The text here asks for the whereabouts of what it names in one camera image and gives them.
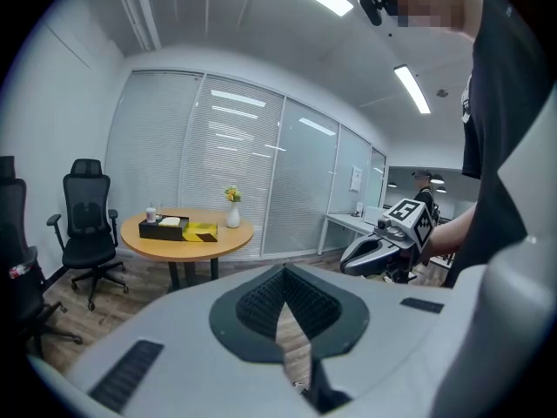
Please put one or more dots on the person's black shirt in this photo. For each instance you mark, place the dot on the person's black shirt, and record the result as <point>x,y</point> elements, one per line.
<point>500,124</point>

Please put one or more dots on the red and white can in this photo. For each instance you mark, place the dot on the red and white can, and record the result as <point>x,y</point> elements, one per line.
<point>21,270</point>

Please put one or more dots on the white ceiling duct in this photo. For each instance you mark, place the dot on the white ceiling duct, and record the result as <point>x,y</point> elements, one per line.
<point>137,11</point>

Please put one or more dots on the yellow flower bouquet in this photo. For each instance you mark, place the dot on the yellow flower bouquet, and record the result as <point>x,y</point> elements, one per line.
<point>232,193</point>

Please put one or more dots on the white paper notice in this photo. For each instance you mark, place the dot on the white paper notice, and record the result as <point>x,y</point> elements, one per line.
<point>356,179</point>

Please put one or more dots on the person's right forearm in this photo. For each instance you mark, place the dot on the person's right forearm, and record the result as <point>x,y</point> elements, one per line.
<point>452,233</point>

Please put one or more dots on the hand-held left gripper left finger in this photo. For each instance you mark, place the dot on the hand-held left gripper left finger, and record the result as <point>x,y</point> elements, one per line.
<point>183,355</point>

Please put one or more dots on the ceiling smoke detector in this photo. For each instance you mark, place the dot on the ceiling smoke detector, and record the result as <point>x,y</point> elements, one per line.
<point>442,93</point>

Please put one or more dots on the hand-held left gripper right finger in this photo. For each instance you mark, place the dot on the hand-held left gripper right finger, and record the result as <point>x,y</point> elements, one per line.
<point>383,342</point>

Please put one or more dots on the black office chair with headrest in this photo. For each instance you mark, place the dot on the black office chair with headrest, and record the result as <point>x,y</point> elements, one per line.
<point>87,233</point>

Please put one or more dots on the white desk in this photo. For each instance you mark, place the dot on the white desk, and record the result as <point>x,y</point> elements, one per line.
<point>348,222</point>

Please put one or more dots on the yellow translucent plastic container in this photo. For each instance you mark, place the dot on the yellow translucent plastic container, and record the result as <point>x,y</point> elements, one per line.
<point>198,230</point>

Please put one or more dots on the glass partition with blinds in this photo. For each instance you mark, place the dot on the glass partition with blinds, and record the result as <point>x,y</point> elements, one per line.
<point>235,155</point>

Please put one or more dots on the black head camera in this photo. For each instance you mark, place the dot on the black head camera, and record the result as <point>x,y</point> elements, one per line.
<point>373,4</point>

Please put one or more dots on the black tray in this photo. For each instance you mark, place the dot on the black tray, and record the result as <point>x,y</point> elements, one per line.
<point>161,231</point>

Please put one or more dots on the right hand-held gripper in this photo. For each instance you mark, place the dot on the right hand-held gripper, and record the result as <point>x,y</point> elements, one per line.
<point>409,220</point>

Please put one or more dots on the white vase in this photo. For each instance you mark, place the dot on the white vase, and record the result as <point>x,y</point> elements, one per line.
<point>232,218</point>

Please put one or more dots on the clear glass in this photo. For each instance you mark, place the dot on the clear glass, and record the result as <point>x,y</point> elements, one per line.
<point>159,212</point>

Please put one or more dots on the round wooden table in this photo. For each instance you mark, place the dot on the round wooden table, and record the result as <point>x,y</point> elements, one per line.
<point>235,237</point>

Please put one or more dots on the white cup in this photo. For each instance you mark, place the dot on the white cup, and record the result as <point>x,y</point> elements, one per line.
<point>150,216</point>

